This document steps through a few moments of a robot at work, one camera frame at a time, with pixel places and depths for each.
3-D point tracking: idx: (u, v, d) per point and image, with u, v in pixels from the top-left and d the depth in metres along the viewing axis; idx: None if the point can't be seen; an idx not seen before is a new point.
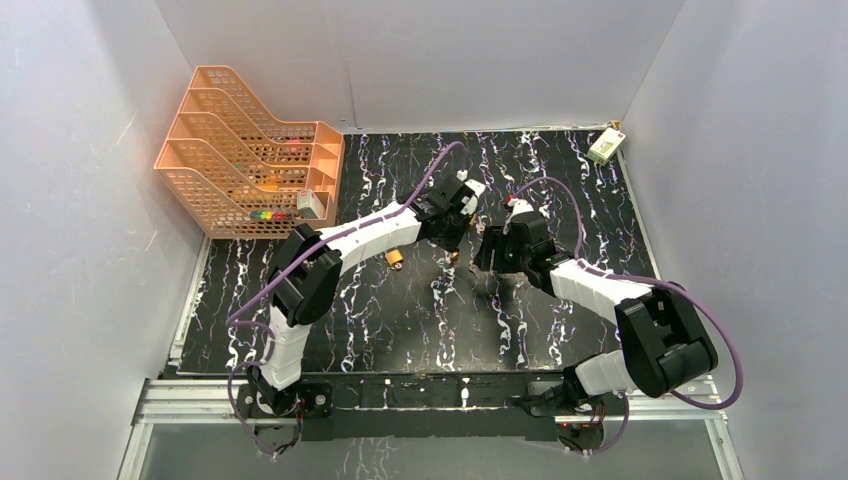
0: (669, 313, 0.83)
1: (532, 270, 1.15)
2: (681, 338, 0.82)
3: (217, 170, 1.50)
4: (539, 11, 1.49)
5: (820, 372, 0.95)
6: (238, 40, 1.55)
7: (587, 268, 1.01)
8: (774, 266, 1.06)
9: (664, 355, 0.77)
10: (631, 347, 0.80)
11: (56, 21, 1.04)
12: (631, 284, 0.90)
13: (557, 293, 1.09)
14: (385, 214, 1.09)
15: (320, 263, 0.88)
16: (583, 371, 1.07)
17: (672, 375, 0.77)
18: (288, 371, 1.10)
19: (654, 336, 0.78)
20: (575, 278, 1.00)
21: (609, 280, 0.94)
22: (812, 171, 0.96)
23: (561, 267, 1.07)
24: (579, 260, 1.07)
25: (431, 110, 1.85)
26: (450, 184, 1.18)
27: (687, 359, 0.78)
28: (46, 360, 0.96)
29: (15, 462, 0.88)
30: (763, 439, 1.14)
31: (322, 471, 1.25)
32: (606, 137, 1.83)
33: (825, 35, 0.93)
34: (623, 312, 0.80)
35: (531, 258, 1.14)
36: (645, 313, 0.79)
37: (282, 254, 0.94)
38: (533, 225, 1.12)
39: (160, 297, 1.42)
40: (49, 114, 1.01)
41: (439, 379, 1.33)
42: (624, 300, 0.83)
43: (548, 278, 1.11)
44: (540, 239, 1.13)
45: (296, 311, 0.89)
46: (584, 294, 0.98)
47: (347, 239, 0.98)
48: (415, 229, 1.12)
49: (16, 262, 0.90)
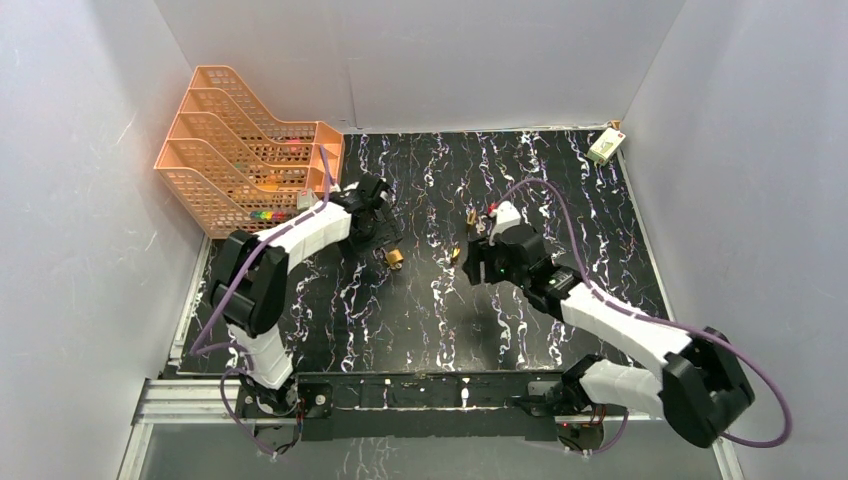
0: (707, 358, 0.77)
1: (534, 294, 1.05)
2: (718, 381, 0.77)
3: (217, 170, 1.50)
4: (540, 11, 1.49)
5: (819, 372, 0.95)
6: (238, 40, 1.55)
7: (607, 302, 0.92)
8: (773, 266, 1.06)
9: (714, 414, 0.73)
10: (677, 407, 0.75)
11: (56, 22, 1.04)
12: (663, 329, 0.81)
13: (568, 321, 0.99)
14: (316, 208, 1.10)
15: (266, 266, 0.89)
16: (594, 385, 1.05)
17: (720, 428, 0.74)
18: (279, 367, 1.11)
19: (704, 394, 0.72)
20: (596, 314, 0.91)
21: (637, 320, 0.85)
22: (812, 170, 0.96)
23: (573, 297, 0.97)
24: (591, 285, 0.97)
25: (431, 110, 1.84)
26: (366, 182, 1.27)
27: (732, 409, 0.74)
28: (45, 361, 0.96)
29: (16, 463, 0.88)
30: (763, 441, 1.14)
31: (322, 471, 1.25)
32: (606, 137, 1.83)
33: (825, 33, 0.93)
34: (671, 372, 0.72)
35: (531, 280, 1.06)
36: (694, 374, 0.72)
37: (220, 267, 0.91)
38: (529, 244, 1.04)
39: (160, 297, 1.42)
40: (47, 113, 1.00)
41: (439, 380, 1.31)
42: (668, 357, 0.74)
43: (556, 303, 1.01)
44: (537, 259, 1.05)
45: (246, 323, 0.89)
46: (608, 332, 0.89)
47: (286, 236, 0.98)
48: (346, 219, 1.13)
49: (16, 262, 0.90)
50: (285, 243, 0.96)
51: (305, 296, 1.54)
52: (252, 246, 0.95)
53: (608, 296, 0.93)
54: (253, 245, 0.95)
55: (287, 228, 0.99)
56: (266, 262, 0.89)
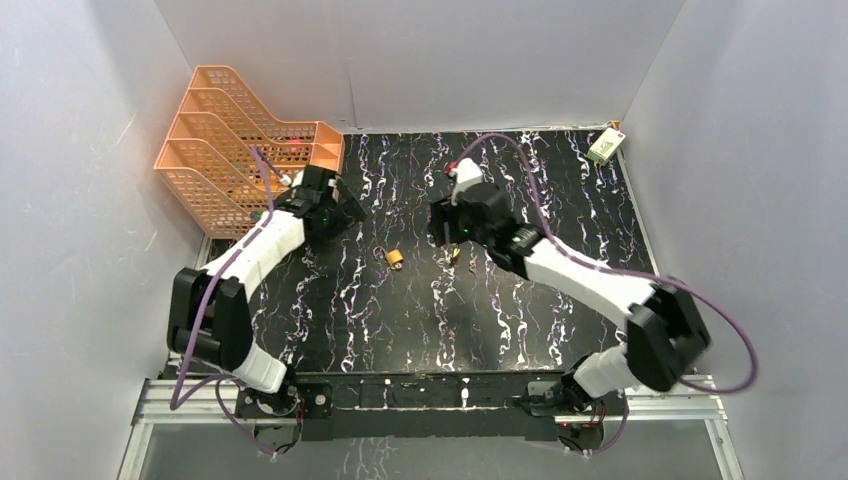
0: (667, 307, 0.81)
1: (498, 252, 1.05)
2: (679, 330, 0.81)
3: (217, 170, 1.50)
4: (539, 10, 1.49)
5: (819, 372, 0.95)
6: (237, 40, 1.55)
7: (571, 257, 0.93)
8: (773, 266, 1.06)
9: (674, 360, 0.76)
10: (639, 354, 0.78)
11: (56, 22, 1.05)
12: (627, 280, 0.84)
13: (532, 277, 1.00)
14: (262, 223, 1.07)
15: (222, 301, 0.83)
16: (584, 377, 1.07)
17: (678, 374, 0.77)
18: (270, 374, 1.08)
19: (663, 343, 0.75)
20: (561, 270, 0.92)
21: (600, 274, 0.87)
22: (812, 170, 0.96)
23: (537, 253, 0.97)
24: (553, 237, 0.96)
25: (431, 110, 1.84)
26: (310, 175, 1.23)
27: (690, 356, 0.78)
28: (45, 361, 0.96)
29: (16, 463, 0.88)
30: (763, 441, 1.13)
31: (322, 471, 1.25)
32: (606, 137, 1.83)
33: (824, 33, 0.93)
34: (635, 322, 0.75)
35: (494, 239, 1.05)
36: (655, 322, 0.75)
37: (174, 311, 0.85)
38: (491, 203, 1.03)
39: (160, 297, 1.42)
40: (48, 113, 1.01)
41: (439, 379, 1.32)
42: (632, 307, 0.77)
43: (518, 261, 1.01)
44: (500, 216, 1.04)
45: (220, 361, 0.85)
46: (573, 287, 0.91)
47: (238, 261, 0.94)
48: (299, 225, 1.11)
49: (17, 261, 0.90)
50: (238, 271, 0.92)
51: (305, 296, 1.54)
52: (203, 282, 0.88)
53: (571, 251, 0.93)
54: (205, 281, 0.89)
55: (236, 254, 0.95)
56: (221, 298, 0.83)
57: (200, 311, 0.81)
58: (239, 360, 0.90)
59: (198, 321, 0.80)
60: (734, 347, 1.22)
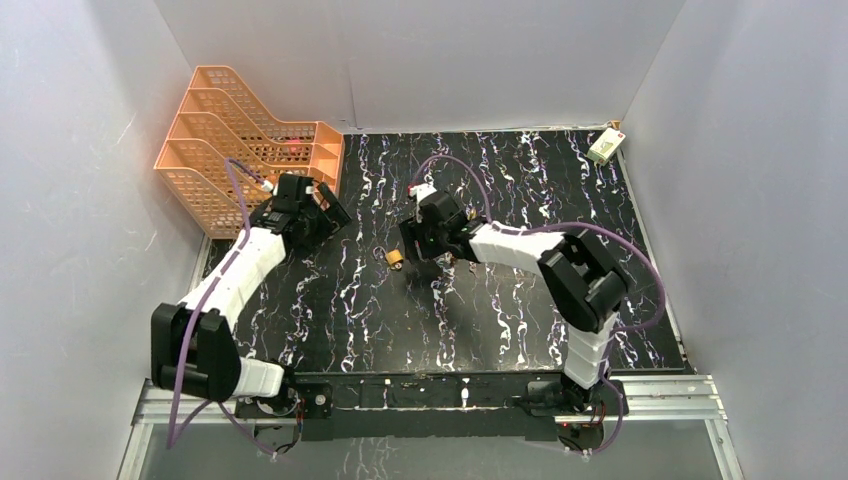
0: (583, 254, 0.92)
1: (451, 243, 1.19)
2: (598, 273, 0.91)
3: (217, 170, 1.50)
4: (539, 11, 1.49)
5: (819, 372, 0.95)
6: (238, 40, 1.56)
7: (502, 229, 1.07)
8: (773, 265, 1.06)
9: (588, 292, 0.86)
10: (560, 295, 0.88)
11: (56, 22, 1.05)
12: (544, 236, 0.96)
13: (479, 257, 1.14)
14: (239, 244, 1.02)
15: (204, 335, 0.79)
16: (572, 369, 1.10)
17: (600, 306, 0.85)
18: (267, 379, 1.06)
19: (576, 280, 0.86)
20: (494, 241, 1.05)
21: (522, 237, 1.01)
22: (812, 170, 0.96)
23: (478, 236, 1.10)
24: (492, 222, 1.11)
25: (431, 110, 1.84)
26: (285, 185, 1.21)
27: (608, 289, 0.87)
28: (45, 361, 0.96)
29: (16, 463, 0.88)
30: (763, 441, 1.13)
31: (322, 471, 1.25)
32: (606, 137, 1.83)
33: (825, 33, 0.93)
34: (546, 265, 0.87)
35: (447, 232, 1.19)
36: (563, 260, 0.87)
37: (157, 349, 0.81)
38: (440, 202, 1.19)
39: (160, 297, 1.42)
40: (48, 113, 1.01)
41: (439, 379, 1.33)
42: (544, 253, 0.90)
43: (468, 247, 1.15)
44: (451, 213, 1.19)
45: (210, 394, 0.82)
46: (504, 254, 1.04)
47: (218, 291, 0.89)
48: (278, 242, 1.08)
49: (17, 261, 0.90)
50: (219, 301, 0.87)
51: (305, 296, 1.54)
52: (183, 315, 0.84)
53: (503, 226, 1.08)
54: (187, 314, 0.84)
55: (214, 282, 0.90)
56: (203, 331, 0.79)
57: (184, 346, 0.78)
58: (230, 389, 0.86)
59: (183, 358, 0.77)
60: (735, 347, 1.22)
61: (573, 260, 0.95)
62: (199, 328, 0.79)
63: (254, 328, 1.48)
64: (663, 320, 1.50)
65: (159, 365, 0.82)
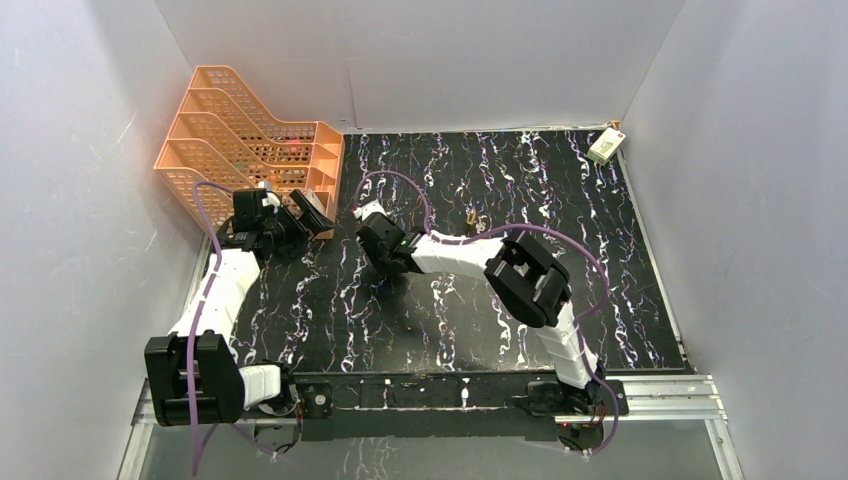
0: (523, 256, 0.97)
1: (394, 258, 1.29)
2: (540, 272, 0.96)
3: (217, 170, 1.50)
4: (540, 10, 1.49)
5: (820, 372, 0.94)
6: (238, 39, 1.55)
7: (442, 242, 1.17)
8: (773, 265, 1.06)
9: (536, 293, 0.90)
10: (511, 300, 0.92)
11: (56, 22, 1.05)
12: (484, 243, 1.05)
13: (424, 267, 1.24)
14: (213, 266, 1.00)
15: (208, 359, 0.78)
16: (564, 374, 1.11)
17: (550, 303, 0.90)
18: (267, 383, 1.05)
19: (522, 283, 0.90)
20: (436, 253, 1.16)
21: (464, 245, 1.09)
22: (812, 170, 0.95)
23: (419, 247, 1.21)
24: (430, 233, 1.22)
25: (432, 110, 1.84)
26: (242, 202, 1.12)
27: (552, 286, 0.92)
28: (44, 361, 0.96)
29: (17, 462, 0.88)
30: (763, 441, 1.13)
31: (322, 471, 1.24)
32: (606, 137, 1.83)
33: (825, 33, 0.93)
34: (492, 275, 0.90)
35: (388, 251, 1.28)
36: (507, 267, 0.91)
37: (158, 384, 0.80)
38: (372, 222, 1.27)
39: (160, 297, 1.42)
40: (48, 113, 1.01)
41: (439, 379, 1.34)
42: (489, 262, 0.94)
43: (411, 260, 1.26)
44: (386, 232, 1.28)
45: (223, 416, 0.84)
46: (447, 262, 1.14)
47: (206, 313, 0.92)
48: (253, 257, 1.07)
49: (17, 260, 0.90)
50: (212, 324, 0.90)
51: (305, 296, 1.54)
52: (177, 345, 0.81)
53: (441, 237, 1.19)
54: (180, 343, 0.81)
55: (202, 305, 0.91)
56: (206, 357, 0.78)
57: (189, 376, 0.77)
58: (240, 406, 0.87)
59: (191, 386, 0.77)
60: (736, 347, 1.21)
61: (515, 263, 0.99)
62: (198, 354, 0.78)
63: (254, 328, 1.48)
64: (663, 319, 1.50)
65: (163, 398, 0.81)
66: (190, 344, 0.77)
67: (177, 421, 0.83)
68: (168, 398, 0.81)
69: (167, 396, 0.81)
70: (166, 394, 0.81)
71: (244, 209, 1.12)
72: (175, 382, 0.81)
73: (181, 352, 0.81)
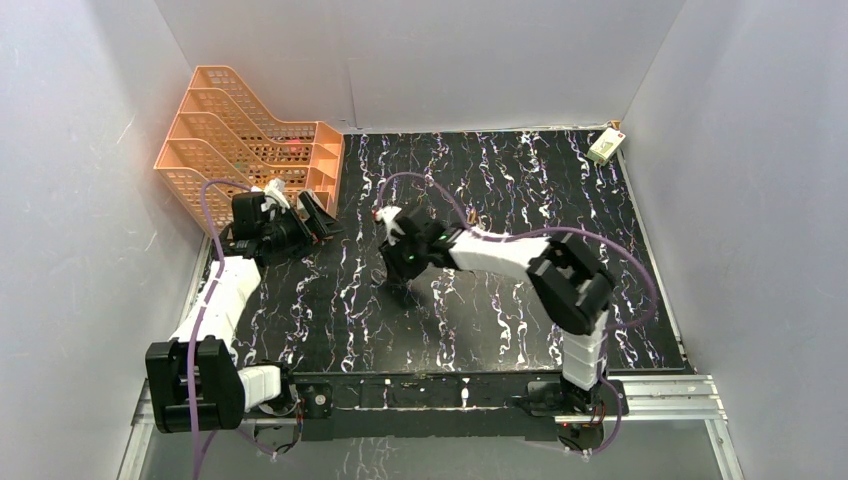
0: (568, 258, 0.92)
1: (432, 253, 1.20)
2: (583, 276, 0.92)
3: (217, 170, 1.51)
4: (540, 10, 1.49)
5: (819, 372, 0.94)
6: (238, 39, 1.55)
7: (483, 238, 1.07)
8: (773, 265, 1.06)
9: (579, 299, 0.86)
10: (550, 302, 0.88)
11: (56, 22, 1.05)
12: (527, 242, 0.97)
13: (461, 266, 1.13)
14: (214, 273, 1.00)
15: (208, 363, 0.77)
16: (570, 372, 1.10)
17: (590, 310, 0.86)
18: (268, 383, 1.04)
19: (565, 286, 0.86)
20: (475, 249, 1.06)
21: (507, 242, 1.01)
22: (812, 170, 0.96)
23: (457, 243, 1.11)
24: (471, 230, 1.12)
25: (431, 110, 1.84)
26: (240, 209, 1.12)
27: (594, 292, 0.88)
28: (44, 361, 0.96)
29: (18, 461, 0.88)
30: (762, 440, 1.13)
31: (322, 471, 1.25)
32: (606, 137, 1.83)
33: (825, 33, 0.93)
34: (535, 274, 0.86)
35: (427, 244, 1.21)
36: (552, 268, 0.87)
37: (158, 390, 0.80)
38: (413, 214, 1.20)
39: (160, 297, 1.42)
40: (47, 113, 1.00)
41: (439, 380, 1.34)
42: (532, 261, 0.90)
43: (449, 255, 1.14)
44: (425, 224, 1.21)
45: (223, 422, 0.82)
46: (486, 262, 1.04)
47: (208, 319, 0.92)
48: (254, 265, 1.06)
49: (17, 261, 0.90)
50: (213, 330, 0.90)
51: (305, 296, 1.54)
52: (177, 350, 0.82)
53: (483, 233, 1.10)
54: (181, 349, 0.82)
55: (202, 312, 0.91)
56: (206, 361, 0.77)
57: (189, 380, 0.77)
58: (241, 414, 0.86)
59: (191, 389, 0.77)
60: (735, 347, 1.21)
61: (557, 264, 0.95)
62: (198, 358, 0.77)
63: (254, 328, 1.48)
64: (663, 319, 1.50)
65: (163, 403, 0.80)
66: (190, 348, 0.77)
67: (177, 428, 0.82)
68: (169, 404, 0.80)
69: (167, 401, 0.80)
70: (167, 399, 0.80)
71: (242, 215, 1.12)
72: (175, 388, 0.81)
73: (182, 358, 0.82)
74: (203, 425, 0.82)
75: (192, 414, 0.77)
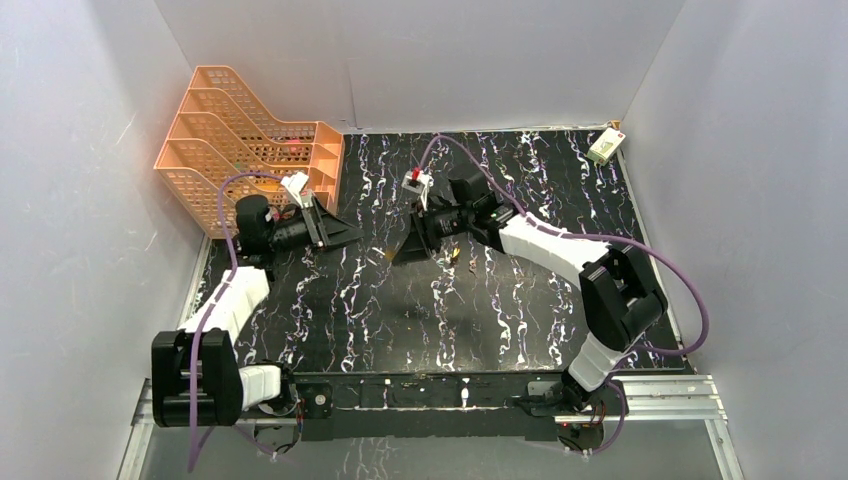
0: (625, 270, 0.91)
1: (476, 228, 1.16)
2: (637, 292, 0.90)
3: (217, 170, 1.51)
4: (540, 9, 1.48)
5: (819, 372, 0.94)
6: (238, 39, 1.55)
7: (539, 227, 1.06)
8: (773, 265, 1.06)
9: (624, 314, 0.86)
10: (594, 309, 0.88)
11: (56, 23, 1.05)
12: (586, 242, 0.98)
13: (507, 249, 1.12)
14: (226, 276, 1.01)
15: (212, 358, 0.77)
16: (577, 369, 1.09)
17: (632, 329, 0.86)
18: (268, 382, 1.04)
19: (614, 299, 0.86)
20: (528, 239, 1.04)
21: (563, 239, 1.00)
22: (812, 170, 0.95)
23: (509, 226, 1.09)
24: (525, 215, 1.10)
25: (431, 110, 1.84)
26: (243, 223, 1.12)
27: (641, 310, 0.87)
28: (44, 361, 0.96)
29: (18, 462, 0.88)
30: (762, 441, 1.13)
31: (322, 471, 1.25)
32: (606, 137, 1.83)
33: (825, 33, 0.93)
34: (586, 279, 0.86)
35: (475, 215, 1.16)
36: (606, 278, 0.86)
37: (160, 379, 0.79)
38: (472, 180, 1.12)
39: (160, 297, 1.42)
40: (47, 113, 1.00)
41: (439, 380, 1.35)
42: (586, 266, 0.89)
43: (496, 234, 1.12)
44: (480, 195, 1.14)
45: (220, 418, 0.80)
46: (539, 254, 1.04)
47: (214, 316, 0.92)
48: (265, 277, 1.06)
49: (16, 261, 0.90)
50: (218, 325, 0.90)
51: (305, 296, 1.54)
52: (183, 341, 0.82)
53: (538, 222, 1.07)
54: (186, 340, 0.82)
55: (210, 308, 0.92)
56: (210, 352, 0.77)
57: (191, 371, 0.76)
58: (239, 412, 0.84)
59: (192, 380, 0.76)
60: (735, 348, 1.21)
61: (613, 273, 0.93)
62: (202, 348, 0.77)
63: (254, 328, 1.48)
64: (663, 320, 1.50)
65: (163, 394, 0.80)
66: (196, 339, 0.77)
67: (174, 421, 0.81)
68: (169, 396, 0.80)
69: (168, 394, 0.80)
70: (168, 389, 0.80)
71: (248, 230, 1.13)
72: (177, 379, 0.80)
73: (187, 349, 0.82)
74: (201, 421, 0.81)
75: (191, 409, 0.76)
